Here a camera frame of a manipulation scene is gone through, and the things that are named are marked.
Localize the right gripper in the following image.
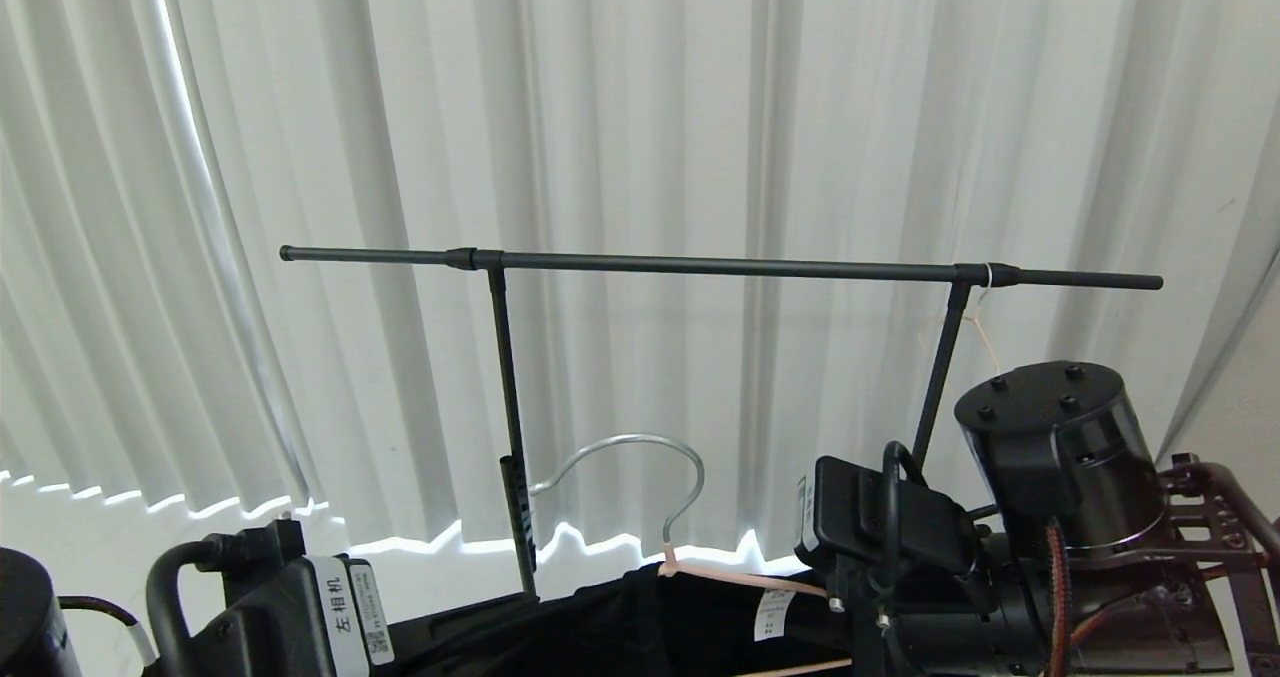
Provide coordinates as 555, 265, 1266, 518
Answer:
828, 555, 1061, 677

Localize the pink clothes hanger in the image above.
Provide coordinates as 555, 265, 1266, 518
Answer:
528, 433, 853, 677
935, 287, 1004, 373

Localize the black T-shirt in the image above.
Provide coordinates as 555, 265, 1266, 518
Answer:
385, 562, 861, 677

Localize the black clothes rack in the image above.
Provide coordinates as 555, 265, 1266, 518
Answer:
279, 245, 1166, 600

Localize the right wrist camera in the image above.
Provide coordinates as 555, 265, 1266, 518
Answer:
795, 442, 981, 598

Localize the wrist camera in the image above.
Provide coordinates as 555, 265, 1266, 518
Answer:
205, 517, 396, 677
795, 442, 981, 598

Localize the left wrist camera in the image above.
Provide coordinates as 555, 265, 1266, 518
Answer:
205, 517, 396, 677

